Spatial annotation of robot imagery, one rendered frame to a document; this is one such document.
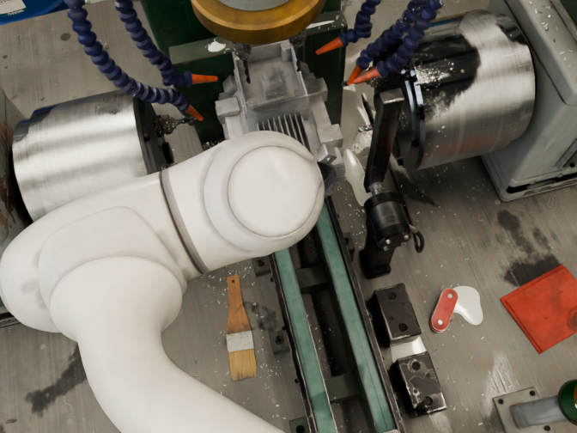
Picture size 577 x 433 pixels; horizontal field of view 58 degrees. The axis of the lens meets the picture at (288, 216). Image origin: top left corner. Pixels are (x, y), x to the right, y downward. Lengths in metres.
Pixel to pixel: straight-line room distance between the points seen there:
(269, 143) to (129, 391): 0.20
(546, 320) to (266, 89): 0.67
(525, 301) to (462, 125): 0.39
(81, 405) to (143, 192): 0.70
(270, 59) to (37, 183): 0.42
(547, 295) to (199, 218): 0.83
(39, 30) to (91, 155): 0.80
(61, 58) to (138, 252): 1.11
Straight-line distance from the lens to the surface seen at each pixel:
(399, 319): 0.99
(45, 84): 1.46
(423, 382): 0.98
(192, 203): 0.44
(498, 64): 0.91
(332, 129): 0.89
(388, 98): 0.71
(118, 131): 0.83
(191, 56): 0.91
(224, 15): 0.69
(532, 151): 1.04
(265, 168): 0.39
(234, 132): 0.91
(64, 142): 0.86
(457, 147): 0.92
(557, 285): 1.15
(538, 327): 1.11
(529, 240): 1.17
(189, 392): 0.35
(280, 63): 0.92
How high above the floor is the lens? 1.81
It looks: 65 degrees down
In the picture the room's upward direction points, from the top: 6 degrees counter-clockwise
